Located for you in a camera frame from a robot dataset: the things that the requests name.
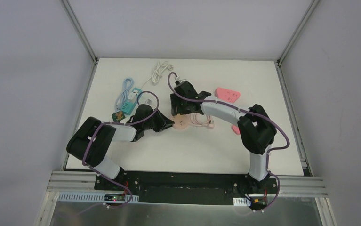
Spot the white plug in teal strip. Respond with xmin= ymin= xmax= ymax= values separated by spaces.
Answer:
xmin=127 ymin=91 xmax=138 ymax=103

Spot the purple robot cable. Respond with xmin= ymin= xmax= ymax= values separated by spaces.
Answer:
xmin=167 ymin=72 xmax=290 ymax=157
xmin=82 ymin=91 xmax=160 ymax=166

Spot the light blue coiled cable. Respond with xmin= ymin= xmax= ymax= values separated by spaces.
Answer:
xmin=114 ymin=77 xmax=135 ymax=110

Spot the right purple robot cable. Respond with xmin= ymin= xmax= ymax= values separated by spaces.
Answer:
xmin=167 ymin=72 xmax=290 ymax=157

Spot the pale pink round socket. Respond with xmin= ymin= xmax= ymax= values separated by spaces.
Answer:
xmin=171 ymin=115 xmax=190 ymax=130

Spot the pink coiled cable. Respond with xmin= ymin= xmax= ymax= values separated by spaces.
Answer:
xmin=189 ymin=113 xmax=216 ymax=129

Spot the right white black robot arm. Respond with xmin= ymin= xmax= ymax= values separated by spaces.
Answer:
xmin=170 ymin=81 xmax=277 ymax=193

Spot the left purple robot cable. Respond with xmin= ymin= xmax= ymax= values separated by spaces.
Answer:
xmin=82 ymin=91 xmax=160 ymax=166

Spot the pink square plug adapter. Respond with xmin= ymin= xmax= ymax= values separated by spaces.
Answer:
xmin=231 ymin=125 xmax=241 ymax=135

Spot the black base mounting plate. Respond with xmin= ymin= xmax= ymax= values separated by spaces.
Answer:
xmin=94 ymin=171 xmax=278 ymax=207

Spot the teal power strip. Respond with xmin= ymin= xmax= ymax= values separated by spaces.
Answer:
xmin=121 ymin=88 xmax=142 ymax=115

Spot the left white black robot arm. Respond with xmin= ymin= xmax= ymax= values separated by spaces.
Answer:
xmin=66 ymin=104 xmax=175 ymax=191

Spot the white coiled cable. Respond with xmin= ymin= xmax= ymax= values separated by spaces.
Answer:
xmin=141 ymin=61 xmax=174 ymax=88

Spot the pink triangular power strip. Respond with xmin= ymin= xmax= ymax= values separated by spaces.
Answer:
xmin=215 ymin=87 xmax=241 ymax=103

